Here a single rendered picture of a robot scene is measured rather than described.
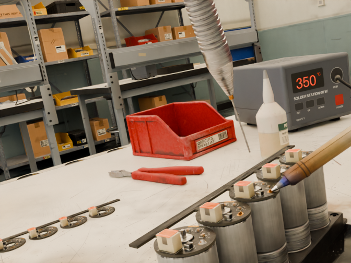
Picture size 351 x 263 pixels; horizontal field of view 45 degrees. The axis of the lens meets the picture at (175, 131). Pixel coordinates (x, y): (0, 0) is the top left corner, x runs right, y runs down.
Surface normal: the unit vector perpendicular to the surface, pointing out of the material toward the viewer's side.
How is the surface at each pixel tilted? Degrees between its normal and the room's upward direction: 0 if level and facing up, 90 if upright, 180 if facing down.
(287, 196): 90
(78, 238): 0
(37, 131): 91
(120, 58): 90
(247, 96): 90
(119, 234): 0
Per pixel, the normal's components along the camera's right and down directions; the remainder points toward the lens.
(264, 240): -0.04, 0.19
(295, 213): 0.22, 0.14
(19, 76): 0.56, 0.06
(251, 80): -0.92, 0.22
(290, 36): -0.81, 0.24
